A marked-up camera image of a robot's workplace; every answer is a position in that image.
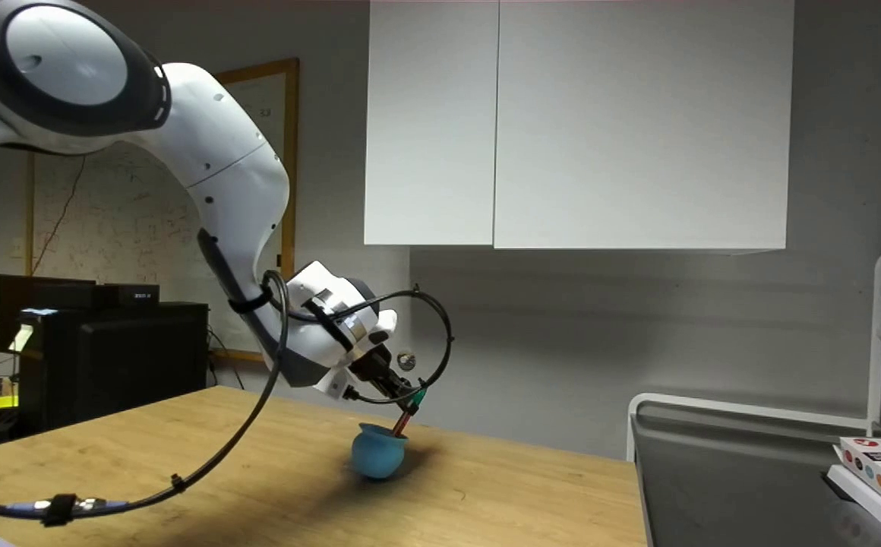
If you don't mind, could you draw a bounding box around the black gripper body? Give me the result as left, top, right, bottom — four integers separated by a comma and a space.
342, 338, 423, 402

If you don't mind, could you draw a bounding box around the red white marker green cap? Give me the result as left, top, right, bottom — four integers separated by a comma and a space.
388, 386, 431, 441

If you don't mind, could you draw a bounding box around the blue round vase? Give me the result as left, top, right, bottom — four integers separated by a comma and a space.
348, 419, 411, 482

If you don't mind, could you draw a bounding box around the narrow white cabinet door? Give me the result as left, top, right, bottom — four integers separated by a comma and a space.
361, 0, 505, 249

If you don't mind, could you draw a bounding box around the small black box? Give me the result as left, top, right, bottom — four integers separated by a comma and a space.
92, 283, 160, 314

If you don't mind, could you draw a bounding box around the black computer case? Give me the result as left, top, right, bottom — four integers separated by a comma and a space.
19, 301, 213, 431

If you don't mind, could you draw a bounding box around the black monitor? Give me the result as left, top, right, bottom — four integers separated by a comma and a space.
0, 270, 99, 359

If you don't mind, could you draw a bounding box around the wide white cabinet door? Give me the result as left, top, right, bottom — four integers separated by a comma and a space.
493, 0, 795, 255

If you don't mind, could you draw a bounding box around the thin black looped cable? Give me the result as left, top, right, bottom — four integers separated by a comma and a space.
274, 270, 457, 396

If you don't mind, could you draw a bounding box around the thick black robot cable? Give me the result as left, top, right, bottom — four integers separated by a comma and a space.
0, 227, 293, 528

